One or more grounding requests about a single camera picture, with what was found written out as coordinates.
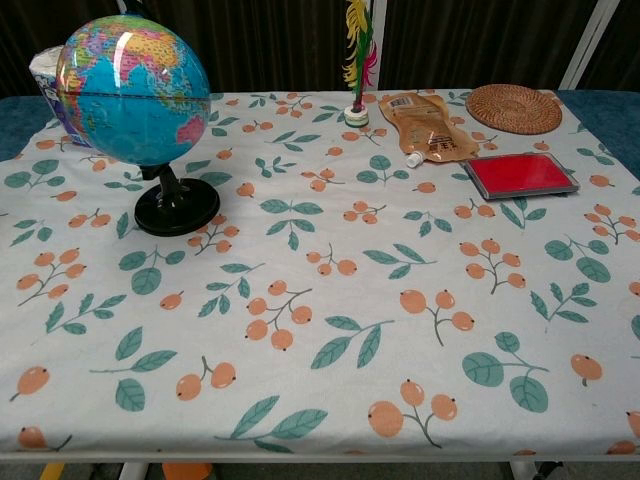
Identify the blue world globe black stand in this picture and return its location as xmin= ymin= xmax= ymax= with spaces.
xmin=55 ymin=13 xmax=221 ymax=238

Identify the white fruit leaf print tablecloth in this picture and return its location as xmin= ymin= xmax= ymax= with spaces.
xmin=0 ymin=89 xmax=640 ymax=457

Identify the brown spout pouch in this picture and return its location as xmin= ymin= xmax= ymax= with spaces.
xmin=378 ymin=91 xmax=481 ymax=169

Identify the colourful feather shuttlecock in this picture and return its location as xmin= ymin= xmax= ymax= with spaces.
xmin=341 ymin=0 xmax=379 ymax=128

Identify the red ink pad grey case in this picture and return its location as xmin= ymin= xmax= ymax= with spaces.
xmin=462 ymin=152 xmax=583 ymax=202

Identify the round woven rattan coaster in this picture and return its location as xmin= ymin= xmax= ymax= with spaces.
xmin=465 ymin=83 xmax=564 ymax=136

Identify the orange object under table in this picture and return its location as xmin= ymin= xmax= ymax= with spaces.
xmin=161 ymin=462 xmax=214 ymax=480

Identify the white patterned cup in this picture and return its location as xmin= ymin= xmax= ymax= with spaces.
xmin=28 ymin=44 xmax=96 ymax=149

